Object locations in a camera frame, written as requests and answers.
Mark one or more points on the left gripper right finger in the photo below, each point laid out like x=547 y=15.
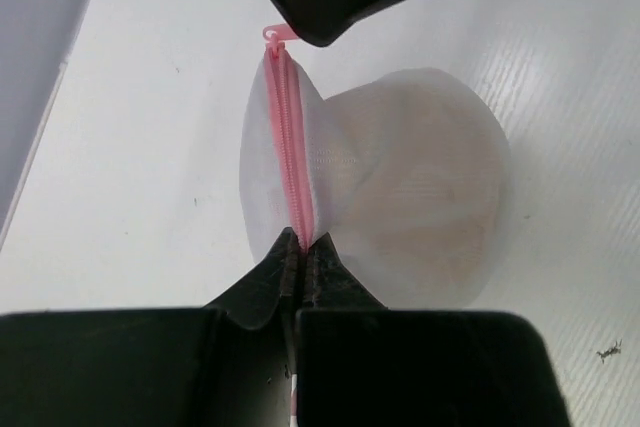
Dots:
x=361 y=364

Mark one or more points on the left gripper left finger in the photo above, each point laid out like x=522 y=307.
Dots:
x=228 y=363

